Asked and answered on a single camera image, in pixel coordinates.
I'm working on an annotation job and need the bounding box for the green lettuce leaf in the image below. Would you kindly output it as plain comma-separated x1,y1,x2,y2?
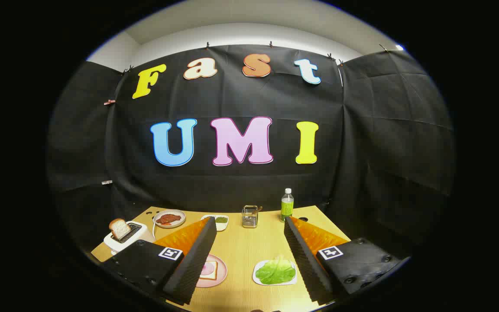
255,255,296,285

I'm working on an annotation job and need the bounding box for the bread slice under ham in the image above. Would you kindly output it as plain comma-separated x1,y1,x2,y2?
201,261,218,281

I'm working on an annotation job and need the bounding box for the round grey-rimmed plate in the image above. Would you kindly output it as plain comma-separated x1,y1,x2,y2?
153,209,186,229

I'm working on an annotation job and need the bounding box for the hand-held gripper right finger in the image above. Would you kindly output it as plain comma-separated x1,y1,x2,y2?
283,216,411,306

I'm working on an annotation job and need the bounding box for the white toaster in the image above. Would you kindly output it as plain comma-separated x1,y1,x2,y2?
104,221,157,254

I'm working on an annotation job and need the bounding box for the green label bottle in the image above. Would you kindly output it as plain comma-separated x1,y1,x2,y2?
281,188,295,222

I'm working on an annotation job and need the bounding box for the toasted bread slice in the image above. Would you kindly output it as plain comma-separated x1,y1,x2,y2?
109,218,132,241

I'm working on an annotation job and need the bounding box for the black backdrop cloth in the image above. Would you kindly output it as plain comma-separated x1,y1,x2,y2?
46,43,456,260

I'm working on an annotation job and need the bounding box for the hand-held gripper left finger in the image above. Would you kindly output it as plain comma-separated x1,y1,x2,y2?
101,217,218,306

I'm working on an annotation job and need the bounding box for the white square plate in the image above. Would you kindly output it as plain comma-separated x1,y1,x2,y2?
253,259,298,286

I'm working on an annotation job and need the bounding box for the metal wire holder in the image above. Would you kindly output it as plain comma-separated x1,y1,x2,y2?
242,205,259,228

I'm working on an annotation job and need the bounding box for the white divided dish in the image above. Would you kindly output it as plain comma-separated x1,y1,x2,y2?
201,214,229,232

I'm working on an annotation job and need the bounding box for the pink round plate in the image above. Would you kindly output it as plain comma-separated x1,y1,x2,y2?
195,254,228,288

